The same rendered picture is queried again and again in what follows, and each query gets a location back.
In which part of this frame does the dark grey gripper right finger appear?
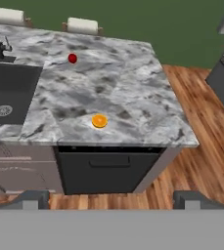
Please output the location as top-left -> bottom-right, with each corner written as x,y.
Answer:
173,190 -> 224,211

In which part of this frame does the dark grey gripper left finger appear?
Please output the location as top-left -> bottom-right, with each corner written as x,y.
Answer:
0,189 -> 50,211

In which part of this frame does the orange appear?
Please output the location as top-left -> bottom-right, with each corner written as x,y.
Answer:
91,113 -> 109,130

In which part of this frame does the red apple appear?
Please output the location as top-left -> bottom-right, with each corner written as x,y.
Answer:
67,53 -> 78,64

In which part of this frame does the grey cupboard door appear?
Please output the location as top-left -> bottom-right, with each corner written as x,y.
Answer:
0,142 -> 65,195

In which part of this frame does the black dishwasher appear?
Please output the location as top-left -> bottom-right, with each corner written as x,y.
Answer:
53,146 -> 167,196

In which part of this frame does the black sink basin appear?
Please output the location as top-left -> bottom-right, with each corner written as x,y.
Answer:
0,61 -> 44,126

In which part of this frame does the dark grey oven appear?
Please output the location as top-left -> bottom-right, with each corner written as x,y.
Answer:
204,40 -> 224,115

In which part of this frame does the cream stool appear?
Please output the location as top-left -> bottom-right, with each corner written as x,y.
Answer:
62,17 -> 104,37
0,6 -> 33,28

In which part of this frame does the black dishwasher handle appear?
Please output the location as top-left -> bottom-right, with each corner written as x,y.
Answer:
88,155 -> 132,169

